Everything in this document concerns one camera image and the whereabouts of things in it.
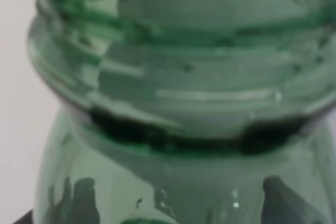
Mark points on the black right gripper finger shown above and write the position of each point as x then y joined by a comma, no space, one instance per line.
27,218

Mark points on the green transparent water bottle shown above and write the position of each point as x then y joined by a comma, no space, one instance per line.
187,111

